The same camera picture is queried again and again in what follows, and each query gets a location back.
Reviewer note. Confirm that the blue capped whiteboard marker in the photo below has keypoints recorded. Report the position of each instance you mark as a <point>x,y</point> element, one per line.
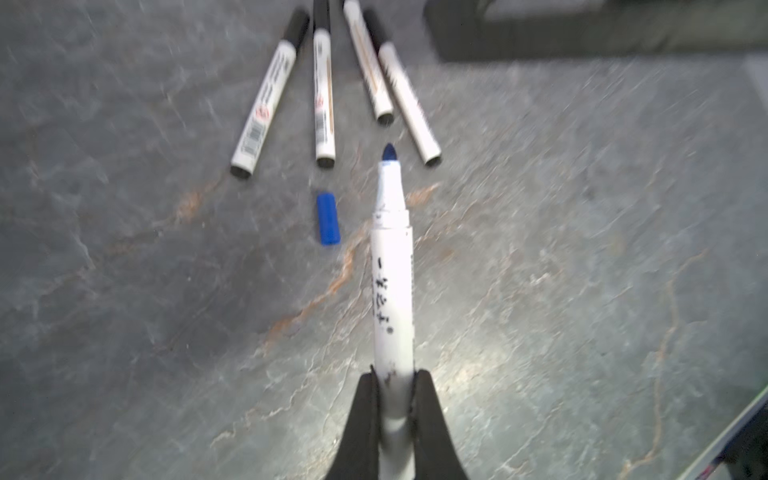
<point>391,247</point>

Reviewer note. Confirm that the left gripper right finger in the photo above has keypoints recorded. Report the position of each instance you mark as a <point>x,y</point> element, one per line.
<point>434,451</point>

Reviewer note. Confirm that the white marker pen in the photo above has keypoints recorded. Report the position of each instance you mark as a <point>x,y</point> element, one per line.
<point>414,116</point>
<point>373,77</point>
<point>324,128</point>
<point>252,138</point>

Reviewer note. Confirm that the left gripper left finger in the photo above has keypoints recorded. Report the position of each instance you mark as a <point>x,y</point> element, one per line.
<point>357,456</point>

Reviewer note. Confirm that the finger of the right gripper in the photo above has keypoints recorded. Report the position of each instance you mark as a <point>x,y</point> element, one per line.
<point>461,34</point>

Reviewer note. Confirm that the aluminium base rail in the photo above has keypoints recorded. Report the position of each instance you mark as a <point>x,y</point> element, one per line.
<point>740,449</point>

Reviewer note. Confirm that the blue pen cap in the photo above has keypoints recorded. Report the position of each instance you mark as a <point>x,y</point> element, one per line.
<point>328,222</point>

